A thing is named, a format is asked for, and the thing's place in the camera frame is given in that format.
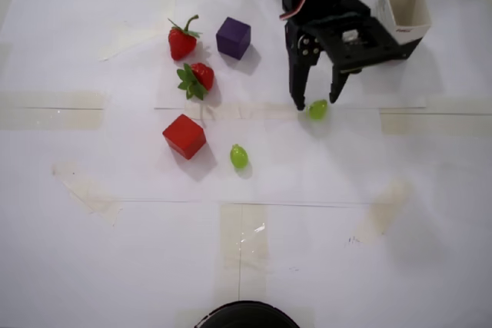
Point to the white paper sheet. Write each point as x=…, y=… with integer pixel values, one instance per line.
x=261, y=86
x=307, y=170

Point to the red strawberry with spread leaves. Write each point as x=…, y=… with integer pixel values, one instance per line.
x=203, y=74

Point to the white and black cardboard box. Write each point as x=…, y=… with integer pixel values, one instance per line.
x=419, y=17

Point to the green grape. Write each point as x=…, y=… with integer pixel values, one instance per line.
x=239, y=158
x=318, y=110

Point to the black round base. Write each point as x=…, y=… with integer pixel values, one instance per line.
x=246, y=316

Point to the red wooden cube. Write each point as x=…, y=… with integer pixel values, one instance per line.
x=184, y=136

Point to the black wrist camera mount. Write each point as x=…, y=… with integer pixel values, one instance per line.
x=369, y=51

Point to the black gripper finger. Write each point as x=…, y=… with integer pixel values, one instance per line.
x=298, y=82
x=338, y=82

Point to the red strawberry with curved stem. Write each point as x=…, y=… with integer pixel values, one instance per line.
x=180, y=44

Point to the purple wooden cube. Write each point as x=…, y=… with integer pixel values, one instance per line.
x=232, y=38

